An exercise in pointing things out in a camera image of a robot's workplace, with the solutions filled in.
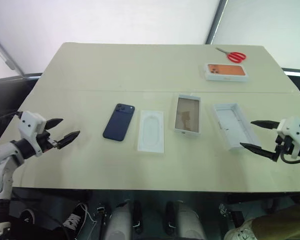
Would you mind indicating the black white sneaker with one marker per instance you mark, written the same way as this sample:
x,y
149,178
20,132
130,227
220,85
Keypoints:
x,y
75,217

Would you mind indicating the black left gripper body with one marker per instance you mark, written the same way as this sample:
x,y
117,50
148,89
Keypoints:
x,y
45,142

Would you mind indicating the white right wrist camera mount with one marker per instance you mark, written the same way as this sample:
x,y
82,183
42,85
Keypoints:
x,y
291,127

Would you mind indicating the white box lid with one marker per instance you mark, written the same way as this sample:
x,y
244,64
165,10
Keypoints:
x,y
233,125

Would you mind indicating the dark blue smartphone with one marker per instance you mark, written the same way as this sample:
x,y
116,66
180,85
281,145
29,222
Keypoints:
x,y
118,121

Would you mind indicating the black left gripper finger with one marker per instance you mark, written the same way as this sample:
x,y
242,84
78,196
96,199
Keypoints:
x,y
68,138
53,123

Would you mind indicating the white paper insert tray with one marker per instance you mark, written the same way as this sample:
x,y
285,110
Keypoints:
x,y
151,131

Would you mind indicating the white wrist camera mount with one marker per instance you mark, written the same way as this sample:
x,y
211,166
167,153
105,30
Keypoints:
x,y
291,127
30,123

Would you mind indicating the grey slanted frame bar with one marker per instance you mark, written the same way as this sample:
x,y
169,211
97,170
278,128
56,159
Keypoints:
x,y
7,55

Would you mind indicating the silver rounded robot leg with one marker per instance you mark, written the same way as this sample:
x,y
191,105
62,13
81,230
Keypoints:
x,y
187,220
118,222

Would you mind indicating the olive trouser leg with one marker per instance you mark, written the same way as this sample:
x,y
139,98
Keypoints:
x,y
280,222

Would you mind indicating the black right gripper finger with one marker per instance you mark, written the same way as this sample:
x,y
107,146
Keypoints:
x,y
266,124
258,150

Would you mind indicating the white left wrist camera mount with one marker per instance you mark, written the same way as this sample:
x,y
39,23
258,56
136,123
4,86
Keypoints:
x,y
30,123

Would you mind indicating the dark window frame post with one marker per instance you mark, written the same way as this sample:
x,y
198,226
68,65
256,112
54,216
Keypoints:
x,y
216,20

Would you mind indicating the orange print phone box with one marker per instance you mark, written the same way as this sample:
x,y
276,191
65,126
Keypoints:
x,y
226,72

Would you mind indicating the white phone box base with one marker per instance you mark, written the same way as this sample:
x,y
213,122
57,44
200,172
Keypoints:
x,y
187,115

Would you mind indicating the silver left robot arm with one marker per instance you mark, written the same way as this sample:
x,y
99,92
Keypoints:
x,y
0,160

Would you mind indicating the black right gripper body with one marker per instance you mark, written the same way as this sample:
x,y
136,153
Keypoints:
x,y
285,146

